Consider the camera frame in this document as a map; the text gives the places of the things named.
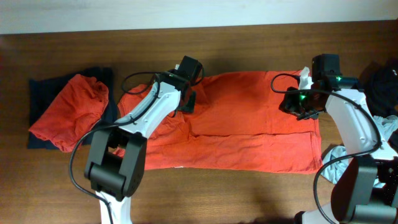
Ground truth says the orange t-shirt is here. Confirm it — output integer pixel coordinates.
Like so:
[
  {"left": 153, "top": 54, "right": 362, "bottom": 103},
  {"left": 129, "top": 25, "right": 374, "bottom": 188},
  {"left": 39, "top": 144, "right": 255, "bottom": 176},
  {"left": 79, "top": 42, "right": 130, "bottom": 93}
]
[{"left": 112, "top": 70, "right": 324, "bottom": 174}]

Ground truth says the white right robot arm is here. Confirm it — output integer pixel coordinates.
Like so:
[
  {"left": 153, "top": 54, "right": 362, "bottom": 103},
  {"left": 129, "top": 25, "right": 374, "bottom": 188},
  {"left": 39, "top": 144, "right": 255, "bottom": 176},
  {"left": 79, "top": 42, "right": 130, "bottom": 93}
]
[{"left": 279, "top": 54, "right": 397, "bottom": 224}]

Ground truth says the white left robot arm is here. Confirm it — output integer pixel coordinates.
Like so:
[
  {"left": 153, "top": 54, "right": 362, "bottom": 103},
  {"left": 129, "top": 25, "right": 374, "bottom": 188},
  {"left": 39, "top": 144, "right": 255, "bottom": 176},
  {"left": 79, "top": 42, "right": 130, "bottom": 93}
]
[{"left": 84, "top": 56, "right": 204, "bottom": 223}]

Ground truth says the black crumpled garment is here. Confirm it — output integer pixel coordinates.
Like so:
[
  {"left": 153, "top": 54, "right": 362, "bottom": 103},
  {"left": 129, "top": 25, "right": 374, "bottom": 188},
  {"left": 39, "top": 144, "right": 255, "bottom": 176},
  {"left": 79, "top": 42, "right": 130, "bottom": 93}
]
[{"left": 363, "top": 58, "right": 398, "bottom": 144}]

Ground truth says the light blue crumpled garment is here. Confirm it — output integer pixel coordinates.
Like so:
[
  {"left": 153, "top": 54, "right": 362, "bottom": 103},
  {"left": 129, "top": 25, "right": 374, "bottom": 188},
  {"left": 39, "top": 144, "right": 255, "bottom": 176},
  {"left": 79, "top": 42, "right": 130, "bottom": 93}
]
[{"left": 322, "top": 113, "right": 388, "bottom": 184}]

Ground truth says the folded orange shirt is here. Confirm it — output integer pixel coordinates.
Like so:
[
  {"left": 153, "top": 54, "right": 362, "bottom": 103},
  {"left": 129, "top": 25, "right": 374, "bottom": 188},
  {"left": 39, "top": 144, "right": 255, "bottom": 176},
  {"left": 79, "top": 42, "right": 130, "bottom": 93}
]
[{"left": 29, "top": 74, "right": 109, "bottom": 152}]

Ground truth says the folded navy garment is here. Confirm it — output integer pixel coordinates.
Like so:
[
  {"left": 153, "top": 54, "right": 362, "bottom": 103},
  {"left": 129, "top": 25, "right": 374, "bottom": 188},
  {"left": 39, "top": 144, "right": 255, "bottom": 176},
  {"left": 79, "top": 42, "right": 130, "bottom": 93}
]
[{"left": 27, "top": 66, "right": 119, "bottom": 149}]

